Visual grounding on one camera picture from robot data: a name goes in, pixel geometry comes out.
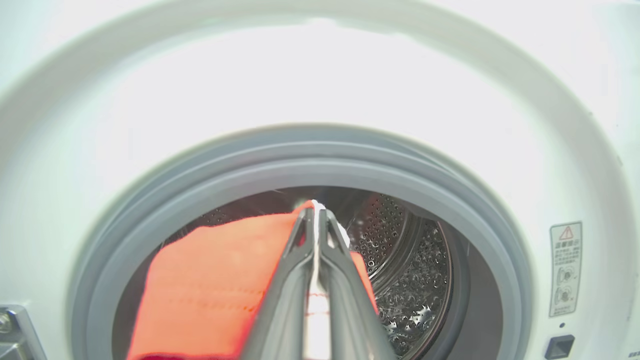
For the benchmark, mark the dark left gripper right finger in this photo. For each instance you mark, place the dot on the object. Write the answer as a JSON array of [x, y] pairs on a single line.
[[350, 315]]

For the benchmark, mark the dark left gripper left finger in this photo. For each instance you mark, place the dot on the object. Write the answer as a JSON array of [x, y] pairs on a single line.
[[285, 310]]

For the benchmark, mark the white front-load washing machine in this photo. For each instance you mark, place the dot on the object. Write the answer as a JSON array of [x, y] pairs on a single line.
[[320, 75]]

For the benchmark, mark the red white garment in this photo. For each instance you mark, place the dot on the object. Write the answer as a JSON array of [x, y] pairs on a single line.
[[210, 285]]

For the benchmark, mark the grey warning sticker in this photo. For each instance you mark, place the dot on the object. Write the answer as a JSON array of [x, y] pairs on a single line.
[[566, 270]]

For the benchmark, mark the metal door hinge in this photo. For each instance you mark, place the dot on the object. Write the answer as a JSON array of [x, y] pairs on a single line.
[[17, 335]]

